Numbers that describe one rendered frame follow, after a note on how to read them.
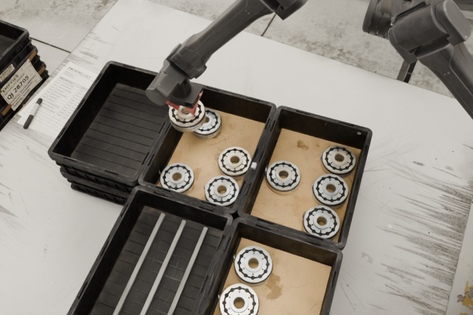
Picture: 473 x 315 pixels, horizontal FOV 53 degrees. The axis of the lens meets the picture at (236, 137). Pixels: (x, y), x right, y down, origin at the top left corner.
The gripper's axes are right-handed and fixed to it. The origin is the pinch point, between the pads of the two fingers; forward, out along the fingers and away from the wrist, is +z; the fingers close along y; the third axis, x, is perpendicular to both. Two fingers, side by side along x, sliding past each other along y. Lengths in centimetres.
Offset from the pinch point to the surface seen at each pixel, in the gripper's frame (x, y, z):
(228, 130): 10.6, 6.9, 22.6
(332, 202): -3.9, 45.5, 20.3
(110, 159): -13.0, -23.9, 21.3
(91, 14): 113, -137, 105
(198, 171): -7.2, 3.9, 22.0
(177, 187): -15.6, 1.5, 18.5
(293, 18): 154, -13, 109
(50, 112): 2, -63, 34
